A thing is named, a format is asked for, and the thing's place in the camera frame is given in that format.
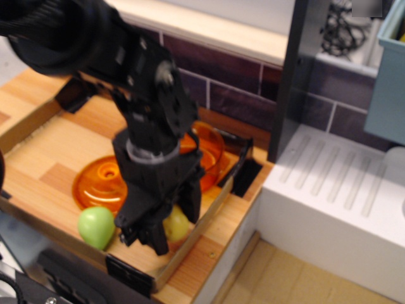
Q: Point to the white dish drainer sink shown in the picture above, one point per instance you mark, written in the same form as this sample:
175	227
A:
339	205

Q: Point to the dark grey vertical post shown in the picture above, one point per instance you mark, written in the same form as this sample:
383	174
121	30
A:
305	38

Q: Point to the green toy pear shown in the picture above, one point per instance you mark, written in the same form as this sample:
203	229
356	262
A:
96	226

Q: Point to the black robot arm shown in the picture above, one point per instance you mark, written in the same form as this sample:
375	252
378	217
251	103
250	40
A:
90	41

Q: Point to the orange transparent pot lid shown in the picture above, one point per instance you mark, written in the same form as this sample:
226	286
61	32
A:
100	184

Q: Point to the orange transparent pot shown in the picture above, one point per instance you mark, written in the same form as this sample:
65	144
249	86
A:
212	146

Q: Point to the teal plastic bin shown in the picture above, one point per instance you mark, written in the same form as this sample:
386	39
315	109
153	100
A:
386	112

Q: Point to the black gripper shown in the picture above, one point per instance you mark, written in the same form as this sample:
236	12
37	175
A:
154	186

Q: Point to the yellow toy potato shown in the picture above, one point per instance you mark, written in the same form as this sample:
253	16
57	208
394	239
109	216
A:
176	225

